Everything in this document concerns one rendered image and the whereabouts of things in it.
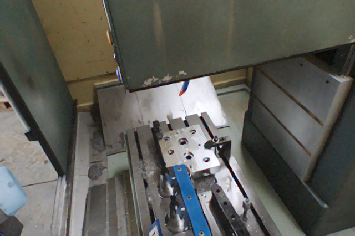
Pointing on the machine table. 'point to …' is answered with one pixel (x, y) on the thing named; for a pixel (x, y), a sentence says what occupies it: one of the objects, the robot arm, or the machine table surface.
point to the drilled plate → (212, 166)
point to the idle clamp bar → (228, 211)
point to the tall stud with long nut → (245, 209)
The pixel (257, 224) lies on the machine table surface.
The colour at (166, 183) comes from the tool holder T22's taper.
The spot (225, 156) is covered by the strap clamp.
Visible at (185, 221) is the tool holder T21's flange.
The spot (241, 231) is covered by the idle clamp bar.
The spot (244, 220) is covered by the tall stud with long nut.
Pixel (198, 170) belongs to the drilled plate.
